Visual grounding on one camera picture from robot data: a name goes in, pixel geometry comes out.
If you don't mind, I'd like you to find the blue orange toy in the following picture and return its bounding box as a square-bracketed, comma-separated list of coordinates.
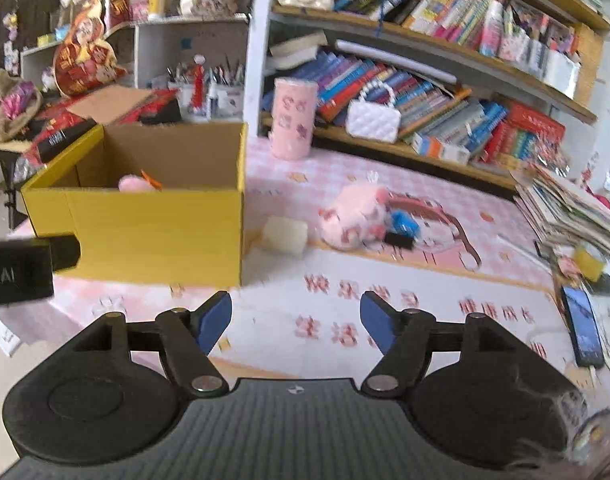
[391, 209, 420, 238]

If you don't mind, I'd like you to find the large pink pig plush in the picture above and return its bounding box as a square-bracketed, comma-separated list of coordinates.
[319, 172, 391, 250]

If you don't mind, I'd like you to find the white sponge block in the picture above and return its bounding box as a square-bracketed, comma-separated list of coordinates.
[261, 216, 308, 257]

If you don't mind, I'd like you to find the small pink chick plush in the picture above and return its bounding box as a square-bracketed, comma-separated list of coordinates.
[117, 171, 163, 193]

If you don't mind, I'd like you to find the black binder clip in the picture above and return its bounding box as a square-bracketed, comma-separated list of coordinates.
[383, 232, 415, 250]

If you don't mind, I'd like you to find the black rectangular box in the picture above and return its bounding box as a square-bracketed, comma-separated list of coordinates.
[37, 118, 96, 164]

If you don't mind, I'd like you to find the yellow cardboard box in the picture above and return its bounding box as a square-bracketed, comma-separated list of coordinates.
[22, 122, 247, 288]

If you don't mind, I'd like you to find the pink checkered table mat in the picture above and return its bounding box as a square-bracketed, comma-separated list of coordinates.
[4, 134, 610, 401]

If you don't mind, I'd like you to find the pink purple ribbon bundle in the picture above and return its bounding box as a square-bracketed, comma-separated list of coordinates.
[0, 80, 36, 120]

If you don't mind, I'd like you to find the beige towel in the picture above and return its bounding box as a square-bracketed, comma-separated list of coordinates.
[0, 68, 43, 143]

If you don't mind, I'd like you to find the black smartphone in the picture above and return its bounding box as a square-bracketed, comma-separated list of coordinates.
[561, 285, 605, 368]

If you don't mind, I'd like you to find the brown cardboard sheet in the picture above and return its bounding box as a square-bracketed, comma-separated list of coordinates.
[66, 84, 154, 125]

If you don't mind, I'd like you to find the orange white small carton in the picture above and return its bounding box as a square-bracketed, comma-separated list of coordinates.
[411, 133, 471, 166]

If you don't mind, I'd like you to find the stack of papers and booklets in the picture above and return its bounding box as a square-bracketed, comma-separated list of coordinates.
[510, 166, 610, 259]

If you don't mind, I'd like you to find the white quilted pearl handbag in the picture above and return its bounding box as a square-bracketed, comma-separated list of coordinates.
[345, 79, 401, 144]

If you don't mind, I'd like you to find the red fortune god decoration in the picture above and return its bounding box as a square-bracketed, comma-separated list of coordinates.
[52, 0, 131, 96]

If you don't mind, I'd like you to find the white pen holder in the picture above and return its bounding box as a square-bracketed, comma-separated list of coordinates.
[167, 81, 244, 120]

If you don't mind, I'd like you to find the red white figurine pen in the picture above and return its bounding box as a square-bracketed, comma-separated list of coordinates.
[191, 54, 205, 112]

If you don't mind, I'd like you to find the pink sticker cylinder container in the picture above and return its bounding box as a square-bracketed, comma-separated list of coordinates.
[269, 78, 318, 160]

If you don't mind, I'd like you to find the white cubby shelf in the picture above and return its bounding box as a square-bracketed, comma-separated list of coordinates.
[19, 13, 251, 111]

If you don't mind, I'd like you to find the wooden bookshelf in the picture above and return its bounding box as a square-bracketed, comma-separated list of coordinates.
[244, 0, 599, 198]

